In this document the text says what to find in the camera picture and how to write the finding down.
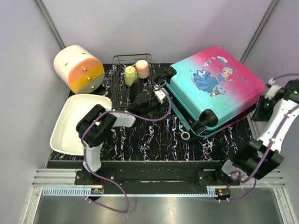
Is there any pink teal cartoon suitcase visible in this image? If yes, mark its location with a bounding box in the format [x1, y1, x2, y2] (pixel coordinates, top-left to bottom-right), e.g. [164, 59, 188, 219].
[155, 46, 265, 142]

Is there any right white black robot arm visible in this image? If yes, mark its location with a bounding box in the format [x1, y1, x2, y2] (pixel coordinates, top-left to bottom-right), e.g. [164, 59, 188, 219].
[212, 79, 299, 185]

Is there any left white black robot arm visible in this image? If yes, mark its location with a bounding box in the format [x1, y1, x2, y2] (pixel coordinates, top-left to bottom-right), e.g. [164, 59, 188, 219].
[76, 90, 166, 185]

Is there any black object in basket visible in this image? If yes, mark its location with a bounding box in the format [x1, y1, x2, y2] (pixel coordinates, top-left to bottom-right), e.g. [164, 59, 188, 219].
[129, 79, 141, 103]

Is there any black marble pattern mat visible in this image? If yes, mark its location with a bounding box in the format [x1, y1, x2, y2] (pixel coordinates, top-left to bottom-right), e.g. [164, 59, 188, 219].
[46, 63, 255, 162]

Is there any yellow faceted cup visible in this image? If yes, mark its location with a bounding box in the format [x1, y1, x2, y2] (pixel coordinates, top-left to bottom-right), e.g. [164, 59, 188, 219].
[124, 66, 138, 86]

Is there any pink ribbed cup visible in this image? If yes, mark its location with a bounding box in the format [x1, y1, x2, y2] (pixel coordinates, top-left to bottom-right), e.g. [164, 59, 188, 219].
[135, 60, 150, 79]

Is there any white rectangular tray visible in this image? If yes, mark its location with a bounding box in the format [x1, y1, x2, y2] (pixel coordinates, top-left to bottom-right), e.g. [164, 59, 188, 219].
[50, 94, 112, 156]

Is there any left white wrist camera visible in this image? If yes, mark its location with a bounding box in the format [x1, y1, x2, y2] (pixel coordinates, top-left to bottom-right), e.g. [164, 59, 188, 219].
[154, 90, 166, 104]

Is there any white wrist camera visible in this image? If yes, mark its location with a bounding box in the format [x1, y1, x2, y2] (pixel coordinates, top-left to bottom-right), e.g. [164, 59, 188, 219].
[264, 78, 284, 100]
[154, 90, 166, 104]

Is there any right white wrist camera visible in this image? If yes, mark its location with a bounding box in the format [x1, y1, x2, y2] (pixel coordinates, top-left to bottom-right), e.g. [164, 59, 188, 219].
[264, 78, 284, 100]

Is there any black wire basket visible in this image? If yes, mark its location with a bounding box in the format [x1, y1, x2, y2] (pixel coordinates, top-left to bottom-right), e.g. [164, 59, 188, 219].
[110, 53, 155, 110]

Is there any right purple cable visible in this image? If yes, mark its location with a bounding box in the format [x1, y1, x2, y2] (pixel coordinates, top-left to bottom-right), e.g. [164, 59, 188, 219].
[198, 73, 299, 203]

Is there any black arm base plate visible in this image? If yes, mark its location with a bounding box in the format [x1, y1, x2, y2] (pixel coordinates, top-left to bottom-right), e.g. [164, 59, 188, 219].
[74, 160, 241, 186]

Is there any aluminium frame rail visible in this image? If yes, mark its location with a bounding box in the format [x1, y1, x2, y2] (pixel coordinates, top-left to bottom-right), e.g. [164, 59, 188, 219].
[32, 169, 285, 190]

